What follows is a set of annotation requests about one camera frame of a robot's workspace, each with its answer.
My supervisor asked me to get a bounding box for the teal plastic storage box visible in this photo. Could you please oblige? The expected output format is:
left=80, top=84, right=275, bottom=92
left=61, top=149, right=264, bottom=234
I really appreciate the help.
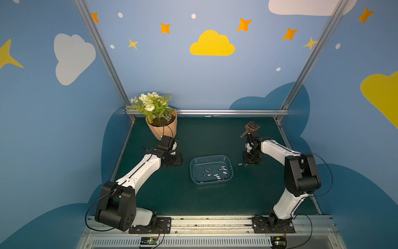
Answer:
left=190, top=155, right=234, bottom=186

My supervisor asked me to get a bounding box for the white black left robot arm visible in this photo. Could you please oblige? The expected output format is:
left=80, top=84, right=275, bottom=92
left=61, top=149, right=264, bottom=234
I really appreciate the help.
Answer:
left=95, top=136, right=182, bottom=231

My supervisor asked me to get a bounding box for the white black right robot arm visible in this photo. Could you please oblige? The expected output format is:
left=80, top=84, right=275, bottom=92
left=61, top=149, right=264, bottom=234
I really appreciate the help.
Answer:
left=244, top=133, right=321, bottom=221

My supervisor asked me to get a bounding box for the terracotta ribbed flower pot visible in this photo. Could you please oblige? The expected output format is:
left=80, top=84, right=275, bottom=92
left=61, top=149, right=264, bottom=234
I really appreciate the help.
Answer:
left=145, top=111, right=177, bottom=141

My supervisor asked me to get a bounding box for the brown grid brush tool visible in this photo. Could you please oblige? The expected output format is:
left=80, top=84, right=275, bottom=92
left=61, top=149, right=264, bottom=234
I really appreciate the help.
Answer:
left=240, top=121, right=261, bottom=138

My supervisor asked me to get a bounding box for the artificial white flower plant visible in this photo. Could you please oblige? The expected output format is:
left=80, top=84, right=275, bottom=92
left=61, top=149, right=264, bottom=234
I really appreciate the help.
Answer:
left=126, top=92, right=175, bottom=126

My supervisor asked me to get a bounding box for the left green circuit board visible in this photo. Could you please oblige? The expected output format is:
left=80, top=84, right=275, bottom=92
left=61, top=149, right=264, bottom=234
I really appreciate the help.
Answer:
left=140, top=237, right=158, bottom=246

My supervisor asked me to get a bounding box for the green circuit board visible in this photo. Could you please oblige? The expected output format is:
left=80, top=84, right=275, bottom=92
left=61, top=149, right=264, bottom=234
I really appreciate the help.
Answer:
left=271, top=237, right=287, bottom=249
left=140, top=237, right=158, bottom=246

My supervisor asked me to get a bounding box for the right green circuit board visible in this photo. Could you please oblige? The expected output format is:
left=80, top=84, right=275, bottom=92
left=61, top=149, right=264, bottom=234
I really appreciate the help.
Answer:
left=271, top=237, right=287, bottom=249

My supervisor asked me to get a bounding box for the aluminium back frame rail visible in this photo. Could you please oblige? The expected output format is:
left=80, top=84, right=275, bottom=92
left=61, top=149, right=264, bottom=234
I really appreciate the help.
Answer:
left=125, top=108, right=289, bottom=117

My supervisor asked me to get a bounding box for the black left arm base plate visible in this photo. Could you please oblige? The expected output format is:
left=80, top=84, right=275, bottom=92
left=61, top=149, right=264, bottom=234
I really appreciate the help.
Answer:
left=129, top=217, right=172, bottom=234

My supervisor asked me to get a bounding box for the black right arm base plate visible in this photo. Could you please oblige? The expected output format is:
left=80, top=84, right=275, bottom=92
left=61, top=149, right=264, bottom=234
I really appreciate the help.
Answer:
left=251, top=215, right=295, bottom=234

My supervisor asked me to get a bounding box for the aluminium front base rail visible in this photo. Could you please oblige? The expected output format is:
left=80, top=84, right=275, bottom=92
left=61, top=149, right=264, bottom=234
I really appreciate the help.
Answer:
left=77, top=215, right=346, bottom=249

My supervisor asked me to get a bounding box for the aluminium right corner post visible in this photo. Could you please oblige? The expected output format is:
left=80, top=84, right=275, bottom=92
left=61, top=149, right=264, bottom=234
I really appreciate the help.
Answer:
left=275, top=0, right=350, bottom=125

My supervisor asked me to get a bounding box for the aluminium corner post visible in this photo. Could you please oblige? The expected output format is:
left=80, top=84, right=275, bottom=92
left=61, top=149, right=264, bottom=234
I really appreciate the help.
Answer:
left=74, top=0, right=130, bottom=107
left=275, top=0, right=350, bottom=125

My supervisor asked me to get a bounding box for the aluminium left corner post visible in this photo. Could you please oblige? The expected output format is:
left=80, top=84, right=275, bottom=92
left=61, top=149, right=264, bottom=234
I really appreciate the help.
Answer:
left=74, top=0, right=130, bottom=107

